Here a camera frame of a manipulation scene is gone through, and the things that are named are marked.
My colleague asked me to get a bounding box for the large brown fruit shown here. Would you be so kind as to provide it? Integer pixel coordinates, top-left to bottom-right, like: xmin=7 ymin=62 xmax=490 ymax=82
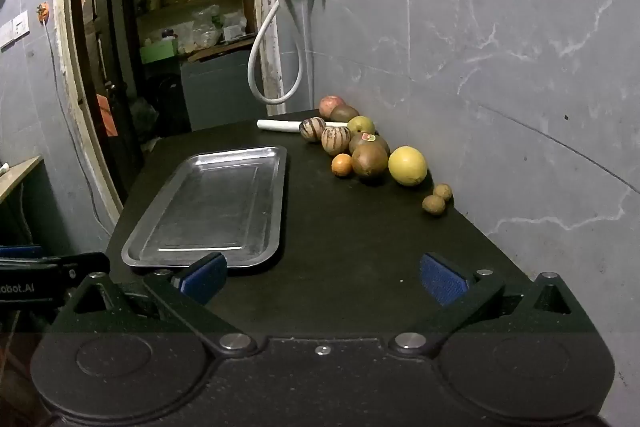
xmin=351 ymin=144 xmax=390 ymax=179

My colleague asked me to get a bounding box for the white hose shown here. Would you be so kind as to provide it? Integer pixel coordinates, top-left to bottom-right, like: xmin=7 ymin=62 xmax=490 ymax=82
xmin=248 ymin=0 xmax=315 ymax=104

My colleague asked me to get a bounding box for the grey cabinet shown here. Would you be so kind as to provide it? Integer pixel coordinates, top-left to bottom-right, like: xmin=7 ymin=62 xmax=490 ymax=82
xmin=180 ymin=51 xmax=273 ymax=131

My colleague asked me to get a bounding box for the red apple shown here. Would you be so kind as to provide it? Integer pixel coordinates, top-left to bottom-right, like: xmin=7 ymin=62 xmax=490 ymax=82
xmin=319 ymin=95 xmax=347 ymax=119

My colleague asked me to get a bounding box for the small orange tangerine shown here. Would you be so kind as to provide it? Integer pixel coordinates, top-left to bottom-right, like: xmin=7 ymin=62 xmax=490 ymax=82
xmin=331 ymin=154 xmax=354 ymax=178

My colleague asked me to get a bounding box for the reddish brown fruit with sticker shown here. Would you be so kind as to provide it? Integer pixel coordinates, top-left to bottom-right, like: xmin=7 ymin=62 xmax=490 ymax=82
xmin=349 ymin=132 xmax=391 ymax=156

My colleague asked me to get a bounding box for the green pear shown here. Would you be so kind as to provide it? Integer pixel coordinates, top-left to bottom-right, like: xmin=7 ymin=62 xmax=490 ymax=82
xmin=347 ymin=115 xmax=376 ymax=136

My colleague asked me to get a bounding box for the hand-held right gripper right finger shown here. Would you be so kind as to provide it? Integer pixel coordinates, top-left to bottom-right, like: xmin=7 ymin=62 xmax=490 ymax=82
xmin=390 ymin=252 xmax=596 ymax=355

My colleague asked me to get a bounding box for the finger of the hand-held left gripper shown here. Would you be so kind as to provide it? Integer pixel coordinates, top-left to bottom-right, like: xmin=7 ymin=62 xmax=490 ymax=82
xmin=0 ymin=245 xmax=44 ymax=259

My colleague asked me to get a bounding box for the rectangular metal tray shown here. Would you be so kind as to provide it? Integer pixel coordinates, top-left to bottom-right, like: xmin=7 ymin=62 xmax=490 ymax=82
xmin=121 ymin=146 xmax=288 ymax=269

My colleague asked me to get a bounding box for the brown kiwi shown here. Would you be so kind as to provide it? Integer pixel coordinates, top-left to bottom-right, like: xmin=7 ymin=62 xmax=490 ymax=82
xmin=330 ymin=105 xmax=360 ymax=124

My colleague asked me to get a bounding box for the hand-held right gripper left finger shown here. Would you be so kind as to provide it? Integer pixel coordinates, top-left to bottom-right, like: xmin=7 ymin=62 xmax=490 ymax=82
xmin=52 ymin=252 xmax=256 ymax=355

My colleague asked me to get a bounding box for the white tube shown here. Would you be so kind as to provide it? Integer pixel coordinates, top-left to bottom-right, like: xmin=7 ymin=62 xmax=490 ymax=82
xmin=257 ymin=119 xmax=349 ymax=134

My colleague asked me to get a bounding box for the yellow citrus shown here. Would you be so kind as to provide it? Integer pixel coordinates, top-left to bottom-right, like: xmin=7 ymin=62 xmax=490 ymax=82
xmin=388 ymin=146 xmax=429 ymax=186

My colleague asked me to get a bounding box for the green box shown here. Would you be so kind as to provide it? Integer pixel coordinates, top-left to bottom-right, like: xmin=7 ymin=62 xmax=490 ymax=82
xmin=139 ymin=38 xmax=179 ymax=64

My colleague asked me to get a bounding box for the light wooden side table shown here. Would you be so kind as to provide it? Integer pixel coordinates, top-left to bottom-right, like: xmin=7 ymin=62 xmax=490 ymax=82
xmin=0 ymin=156 xmax=44 ymax=204

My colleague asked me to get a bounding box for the dark wooden door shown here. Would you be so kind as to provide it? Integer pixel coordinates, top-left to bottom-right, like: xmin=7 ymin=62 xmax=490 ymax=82
xmin=75 ymin=0 xmax=132 ymax=190

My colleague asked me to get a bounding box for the striped pepino melon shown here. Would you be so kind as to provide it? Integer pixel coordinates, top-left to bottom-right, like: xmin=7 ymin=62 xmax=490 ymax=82
xmin=299 ymin=117 xmax=327 ymax=142
xmin=321 ymin=126 xmax=352 ymax=156

